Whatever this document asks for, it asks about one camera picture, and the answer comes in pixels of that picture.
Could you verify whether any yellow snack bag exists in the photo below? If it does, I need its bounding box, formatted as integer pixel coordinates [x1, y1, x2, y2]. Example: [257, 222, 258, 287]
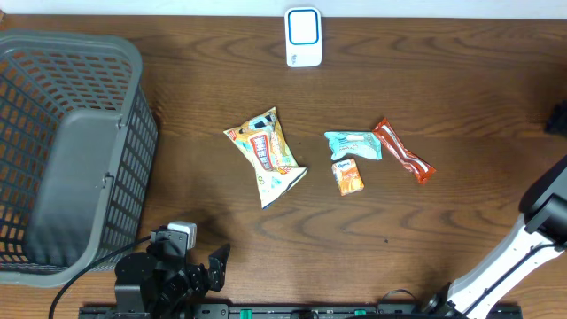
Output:
[224, 107, 308, 209]

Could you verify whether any orange Kleenex tissue pack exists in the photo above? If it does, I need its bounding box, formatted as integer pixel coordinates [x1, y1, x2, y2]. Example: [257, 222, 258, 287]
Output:
[331, 159, 364, 196]

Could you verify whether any teal wet wipes pack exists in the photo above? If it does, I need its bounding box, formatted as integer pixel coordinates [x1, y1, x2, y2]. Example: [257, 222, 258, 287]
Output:
[324, 131, 382, 161]

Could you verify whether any red snack bar wrapper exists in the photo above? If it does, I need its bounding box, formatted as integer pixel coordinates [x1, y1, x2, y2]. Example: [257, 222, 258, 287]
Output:
[372, 118, 436, 184]

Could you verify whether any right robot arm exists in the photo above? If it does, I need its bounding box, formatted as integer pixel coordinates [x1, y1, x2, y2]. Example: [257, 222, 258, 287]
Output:
[421, 159, 566, 319]

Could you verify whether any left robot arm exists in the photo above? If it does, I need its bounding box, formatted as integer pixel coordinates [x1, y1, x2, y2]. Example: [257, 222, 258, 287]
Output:
[111, 222, 230, 319]

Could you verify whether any white barcode scanner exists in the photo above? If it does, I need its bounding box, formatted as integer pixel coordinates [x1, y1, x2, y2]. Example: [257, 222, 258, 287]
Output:
[284, 7, 322, 68]

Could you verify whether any dark grey plastic basket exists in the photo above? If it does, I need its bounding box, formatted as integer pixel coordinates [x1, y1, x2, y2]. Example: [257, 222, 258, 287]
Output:
[1, 30, 158, 287]

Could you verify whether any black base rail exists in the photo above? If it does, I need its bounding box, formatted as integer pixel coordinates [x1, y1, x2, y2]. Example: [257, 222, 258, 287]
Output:
[78, 303, 524, 319]

